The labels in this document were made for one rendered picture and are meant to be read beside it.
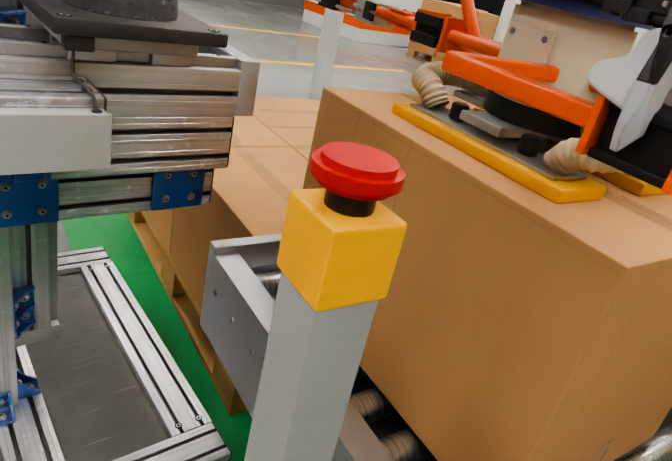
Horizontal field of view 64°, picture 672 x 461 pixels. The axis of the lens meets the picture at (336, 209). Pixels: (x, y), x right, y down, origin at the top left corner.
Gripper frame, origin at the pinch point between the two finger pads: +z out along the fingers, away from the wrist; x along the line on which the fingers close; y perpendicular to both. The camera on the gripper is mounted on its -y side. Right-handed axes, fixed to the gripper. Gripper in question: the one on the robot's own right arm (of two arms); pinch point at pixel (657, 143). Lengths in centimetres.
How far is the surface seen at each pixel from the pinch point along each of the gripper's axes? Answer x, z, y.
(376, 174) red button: 23.4, 4.7, 5.5
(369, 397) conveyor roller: -4, 54, 25
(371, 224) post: 22.8, 8.5, 5.3
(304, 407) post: 24.7, 25.6, 5.3
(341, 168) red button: 25.4, 4.8, 6.9
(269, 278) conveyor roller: -3, 54, 60
